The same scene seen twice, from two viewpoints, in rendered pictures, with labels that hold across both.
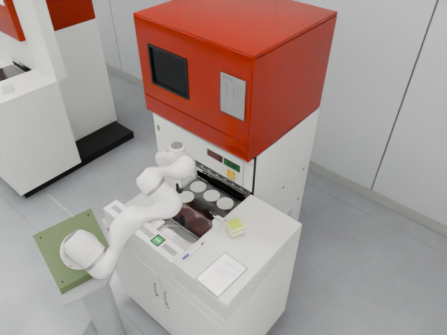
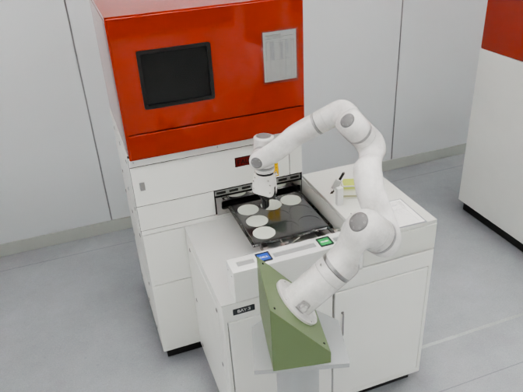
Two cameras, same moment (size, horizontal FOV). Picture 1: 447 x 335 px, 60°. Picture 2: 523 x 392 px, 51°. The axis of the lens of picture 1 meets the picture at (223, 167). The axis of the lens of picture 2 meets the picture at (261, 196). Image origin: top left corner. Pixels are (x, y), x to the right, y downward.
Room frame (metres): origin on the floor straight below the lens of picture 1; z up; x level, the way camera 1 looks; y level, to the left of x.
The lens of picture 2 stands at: (0.52, 2.01, 2.20)
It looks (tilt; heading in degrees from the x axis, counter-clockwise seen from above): 29 degrees down; 301
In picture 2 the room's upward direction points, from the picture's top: 3 degrees counter-clockwise
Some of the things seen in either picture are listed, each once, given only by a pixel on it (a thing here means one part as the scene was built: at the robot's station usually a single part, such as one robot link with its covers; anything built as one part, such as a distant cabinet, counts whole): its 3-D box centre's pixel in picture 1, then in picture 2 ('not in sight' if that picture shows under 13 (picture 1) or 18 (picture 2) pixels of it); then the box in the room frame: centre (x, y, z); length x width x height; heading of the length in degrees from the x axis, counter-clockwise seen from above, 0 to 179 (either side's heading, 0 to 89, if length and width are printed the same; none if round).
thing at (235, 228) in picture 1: (235, 228); (349, 188); (1.30, -0.06, 1.00); 0.07 x 0.07 x 0.07; 28
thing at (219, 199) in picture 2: (220, 185); (259, 196); (1.73, 0.02, 0.89); 0.44 x 0.02 x 0.10; 50
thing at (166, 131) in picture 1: (200, 156); (221, 180); (1.86, 0.14, 1.02); 0.82 x 0.03 x 0.40; 50
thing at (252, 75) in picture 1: (234, 64); (194, 58); (2.10, -0.06, 1.52); 0.81 x 0.75 x 0.59; 50
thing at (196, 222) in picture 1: (199, 205); (278, 215); (1.56, 0.14, 0.90); 0.34 x 0.34 x 0.01; 50
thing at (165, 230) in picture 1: (167, 236); not in sight; (1.35, 0.30, 0.87); 0.36 x 0.08 x 0.03; 50
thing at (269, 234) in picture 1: (240, 250); (363, 208); (1.24, -0.09, 0.89); 0.62 x 0.35 x 0.14; 140
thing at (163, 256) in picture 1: (143, 236); (296, 264); (1.33, 0.43, 0.89); 0.55 x 0.09 x 0.14; 50
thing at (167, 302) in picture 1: (199, 273); (304, 308); (1.43, 0.15, 0.41); 0.97 x 0.64 x 0.82; 50
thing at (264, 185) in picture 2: (178, 175); (265, 181); (1.56, 0.24, 1.12); 0.10 x 0.07 x 0.11; 177
